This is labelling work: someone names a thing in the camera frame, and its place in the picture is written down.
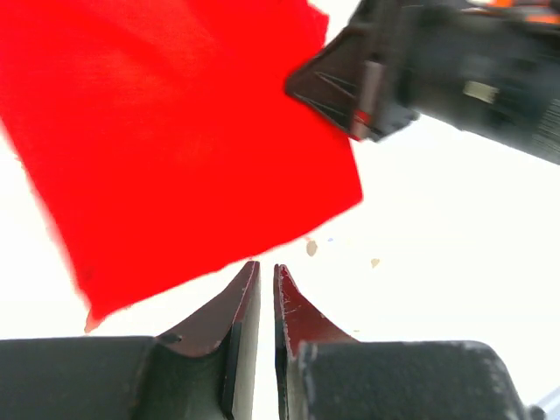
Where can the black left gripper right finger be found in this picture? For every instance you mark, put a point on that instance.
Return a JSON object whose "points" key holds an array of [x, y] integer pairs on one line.
{"points": [[324, 373]]}

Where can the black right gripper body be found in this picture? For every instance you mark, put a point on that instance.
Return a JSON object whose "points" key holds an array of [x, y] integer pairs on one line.
{"points": [[479, 71]]}

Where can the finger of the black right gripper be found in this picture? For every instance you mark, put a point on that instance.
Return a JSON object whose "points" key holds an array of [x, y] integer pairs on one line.
{"points": [[343, 81]]}

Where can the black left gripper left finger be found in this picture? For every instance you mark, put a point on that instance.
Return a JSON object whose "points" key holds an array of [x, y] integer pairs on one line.
{"points": [[202, 368]]}

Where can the red t shirt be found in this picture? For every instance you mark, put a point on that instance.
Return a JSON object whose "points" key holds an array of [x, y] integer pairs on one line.
{"points": [[160, 138]]}

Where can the folded orange t shirt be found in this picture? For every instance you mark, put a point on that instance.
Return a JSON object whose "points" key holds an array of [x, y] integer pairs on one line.
{"points": [[544, 12]]}

